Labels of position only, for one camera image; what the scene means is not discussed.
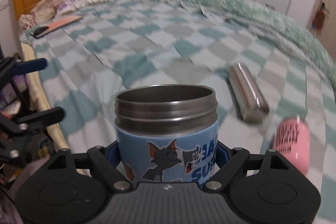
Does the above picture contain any blue cartoon sticker cup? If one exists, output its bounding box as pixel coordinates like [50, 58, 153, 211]
[115, 84, 219, 185]

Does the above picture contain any silver steel cup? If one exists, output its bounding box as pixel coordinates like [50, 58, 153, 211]
[228, 63, 270, 124]

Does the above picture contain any pink printed cup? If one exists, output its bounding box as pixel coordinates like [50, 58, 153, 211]
[273, 115, 310, 175]

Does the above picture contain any black small device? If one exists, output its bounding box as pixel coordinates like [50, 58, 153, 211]
[31, 26, 49, 39]

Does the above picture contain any pink flat book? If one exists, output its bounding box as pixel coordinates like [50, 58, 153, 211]
[48, 15, 83, 31]

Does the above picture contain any beige crumpled cloth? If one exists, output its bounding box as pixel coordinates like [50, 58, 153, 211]
[30, 0, 65, 24]

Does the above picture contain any checkered green bed cover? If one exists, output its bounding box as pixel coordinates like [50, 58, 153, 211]
[20, 0, 335, 223]

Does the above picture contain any green fluffy blanket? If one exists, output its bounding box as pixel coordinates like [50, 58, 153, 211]
[159, 0, 335, 86]

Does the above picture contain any red door hanging toy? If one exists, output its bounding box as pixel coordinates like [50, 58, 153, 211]
[311, 2, 330, 31]

